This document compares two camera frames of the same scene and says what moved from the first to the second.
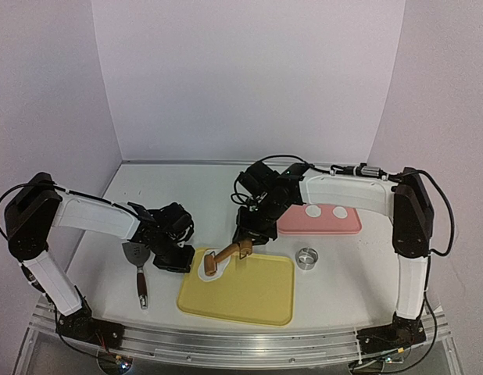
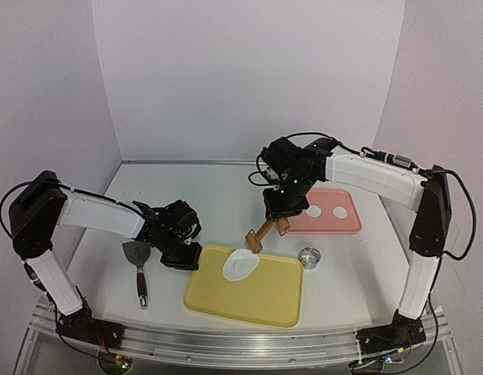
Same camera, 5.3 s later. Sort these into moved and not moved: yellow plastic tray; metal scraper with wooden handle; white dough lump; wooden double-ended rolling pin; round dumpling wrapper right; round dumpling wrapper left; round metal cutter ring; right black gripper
Moved: yellow plastic tray; right black gripper; wooden double-ended rolling pin; white dough lump
Not moved: round metal cutter ring; round dumpling wrapper right; round dumpling wrapper left; metal scraper with wooden handle
